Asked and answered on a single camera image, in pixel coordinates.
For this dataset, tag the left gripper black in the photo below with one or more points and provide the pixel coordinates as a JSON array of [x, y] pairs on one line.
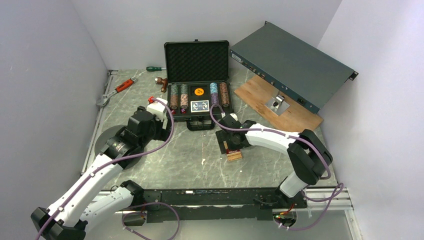
[[162, 134]]

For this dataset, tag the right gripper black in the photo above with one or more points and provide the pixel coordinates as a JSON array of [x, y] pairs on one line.
[[222, 136]]

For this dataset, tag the red playing card deck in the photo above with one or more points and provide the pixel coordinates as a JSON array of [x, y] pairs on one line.
[[232, 155]]

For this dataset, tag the orange chip stack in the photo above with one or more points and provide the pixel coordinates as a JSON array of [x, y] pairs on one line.
[[184, 101]]

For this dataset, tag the blue playing card deck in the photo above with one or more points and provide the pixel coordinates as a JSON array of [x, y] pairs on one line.
[[199, 106]]

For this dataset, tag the blue yellow chip stack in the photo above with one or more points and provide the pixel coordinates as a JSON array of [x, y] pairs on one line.
[[184, 89]]

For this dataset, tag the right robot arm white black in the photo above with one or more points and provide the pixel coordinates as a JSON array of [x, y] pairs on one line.
[[309, 158]]

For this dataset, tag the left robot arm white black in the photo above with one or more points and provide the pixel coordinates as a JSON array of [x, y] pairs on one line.
[[74, 214]]

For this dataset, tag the black poker set case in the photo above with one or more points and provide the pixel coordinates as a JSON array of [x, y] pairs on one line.
[[197, 64]]

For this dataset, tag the orange chips left slot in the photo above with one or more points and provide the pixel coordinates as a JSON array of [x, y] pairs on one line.
[[174, 100]]

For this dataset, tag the orange chips slot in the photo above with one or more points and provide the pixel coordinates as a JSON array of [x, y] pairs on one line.
[[224, 94], [174, 100]]

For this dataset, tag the blue yellow chips in case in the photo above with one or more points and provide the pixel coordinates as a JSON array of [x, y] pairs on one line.
[[174, 90]]

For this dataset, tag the purple chips in case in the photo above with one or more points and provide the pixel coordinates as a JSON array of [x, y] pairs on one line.
[[215, 98]]

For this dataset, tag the copper pipe fitting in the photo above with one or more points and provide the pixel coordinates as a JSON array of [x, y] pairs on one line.
[[163, 82]]

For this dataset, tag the yellow small blind button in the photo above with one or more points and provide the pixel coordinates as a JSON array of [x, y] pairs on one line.
[[198, 91]]

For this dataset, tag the orange chips right slot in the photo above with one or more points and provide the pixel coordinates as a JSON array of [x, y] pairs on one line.
[[224, 94]]

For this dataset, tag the grey perforated metal disc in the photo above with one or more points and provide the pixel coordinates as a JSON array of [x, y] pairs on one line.
[[113, 143]]

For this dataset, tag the light blue chips in case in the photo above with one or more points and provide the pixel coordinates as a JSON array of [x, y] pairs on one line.
[[213, 88]]

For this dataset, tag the wooden board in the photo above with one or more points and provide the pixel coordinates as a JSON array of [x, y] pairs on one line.
[[256, 92]]

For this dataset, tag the grey rack server unit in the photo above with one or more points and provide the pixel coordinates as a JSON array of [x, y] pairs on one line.
[[302, 72]]

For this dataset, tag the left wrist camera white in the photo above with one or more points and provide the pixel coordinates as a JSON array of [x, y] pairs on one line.
[[157, 107]]

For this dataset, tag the green handled screwdriver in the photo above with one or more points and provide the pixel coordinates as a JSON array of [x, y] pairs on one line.
[[154, 68]]

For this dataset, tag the metal bracket block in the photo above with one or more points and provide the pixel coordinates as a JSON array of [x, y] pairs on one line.
[[277, 104]]

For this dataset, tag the red handled adjustable wrench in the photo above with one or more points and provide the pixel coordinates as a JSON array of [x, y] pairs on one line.
[[105, 98]]

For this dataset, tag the aluminium rail left edge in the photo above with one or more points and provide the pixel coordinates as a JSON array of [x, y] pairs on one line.
[[107, 87]]

